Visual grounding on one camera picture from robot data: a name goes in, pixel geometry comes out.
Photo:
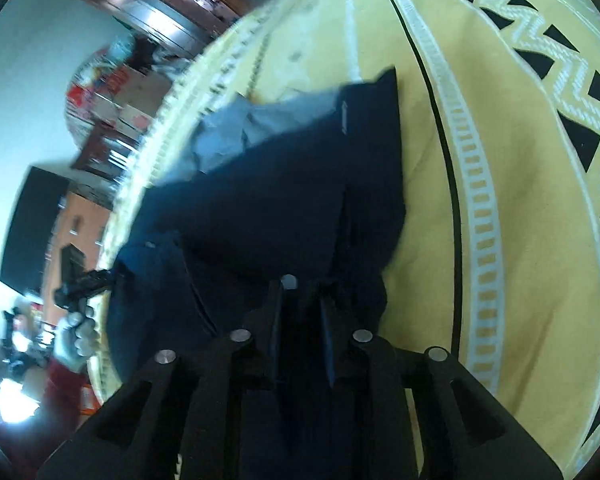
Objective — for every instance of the navy blue garment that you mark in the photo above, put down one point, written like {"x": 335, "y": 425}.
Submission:
{"x": 290, "y": 200}

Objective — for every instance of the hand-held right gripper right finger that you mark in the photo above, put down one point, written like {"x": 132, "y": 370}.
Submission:
{"x": 327, "y": 345}

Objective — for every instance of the person's left hand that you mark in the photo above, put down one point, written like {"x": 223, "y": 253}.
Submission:
{"x": 77, "y": 337}

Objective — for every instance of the black screen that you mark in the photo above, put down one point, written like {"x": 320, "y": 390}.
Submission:
{"x": 32, "y": 230}

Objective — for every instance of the grey blue cloth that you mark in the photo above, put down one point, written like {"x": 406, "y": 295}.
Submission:
{"x": 245, "y": 130}

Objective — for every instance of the yellow patterned blanket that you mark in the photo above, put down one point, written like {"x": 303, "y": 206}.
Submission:
{"x": 505, "y": 160}

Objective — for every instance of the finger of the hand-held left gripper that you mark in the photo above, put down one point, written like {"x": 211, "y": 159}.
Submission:
{"x": 100, "y": 277}

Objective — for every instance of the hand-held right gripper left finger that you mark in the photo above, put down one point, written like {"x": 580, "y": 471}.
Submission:
{"x": 275, "y": 320}

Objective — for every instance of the person's left forearm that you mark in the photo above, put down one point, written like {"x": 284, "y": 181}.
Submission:
{"x": 57, "y": 382}

